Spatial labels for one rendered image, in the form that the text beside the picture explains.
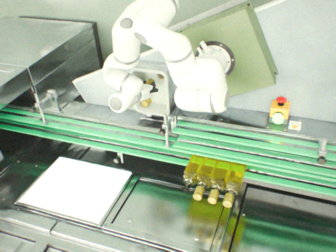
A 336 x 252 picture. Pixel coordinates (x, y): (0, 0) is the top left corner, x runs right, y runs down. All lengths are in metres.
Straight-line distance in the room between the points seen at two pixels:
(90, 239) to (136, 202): 0.25
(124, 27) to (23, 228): 0.96
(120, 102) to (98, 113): 0.52
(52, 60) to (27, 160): 0.58
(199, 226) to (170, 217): 0.12
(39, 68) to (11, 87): 0.22
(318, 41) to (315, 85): 0.18
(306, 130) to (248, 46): 0.41
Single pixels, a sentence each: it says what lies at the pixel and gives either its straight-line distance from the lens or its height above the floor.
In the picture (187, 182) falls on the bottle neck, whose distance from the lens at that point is 1.44.
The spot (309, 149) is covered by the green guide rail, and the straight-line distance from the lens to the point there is 1.45.
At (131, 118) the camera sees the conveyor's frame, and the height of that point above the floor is 0.82.
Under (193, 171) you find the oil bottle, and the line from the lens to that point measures 1.46.
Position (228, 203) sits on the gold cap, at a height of 1.16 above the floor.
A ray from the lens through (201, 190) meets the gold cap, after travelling 1.40.
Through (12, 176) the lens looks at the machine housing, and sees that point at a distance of 1.94.
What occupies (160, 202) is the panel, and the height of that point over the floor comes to 1.13.
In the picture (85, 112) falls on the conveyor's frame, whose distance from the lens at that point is 1.84.
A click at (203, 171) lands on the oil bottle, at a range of 1.46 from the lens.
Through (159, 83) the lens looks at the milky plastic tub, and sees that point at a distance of 1.63.
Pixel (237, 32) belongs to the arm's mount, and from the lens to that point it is 1.35.
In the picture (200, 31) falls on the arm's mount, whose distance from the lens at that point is 1.38.
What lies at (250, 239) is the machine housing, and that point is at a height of 1.16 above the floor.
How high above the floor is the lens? 2.08
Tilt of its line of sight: 48 degrees down
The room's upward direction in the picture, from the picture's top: 148 degrees counter-clockwise
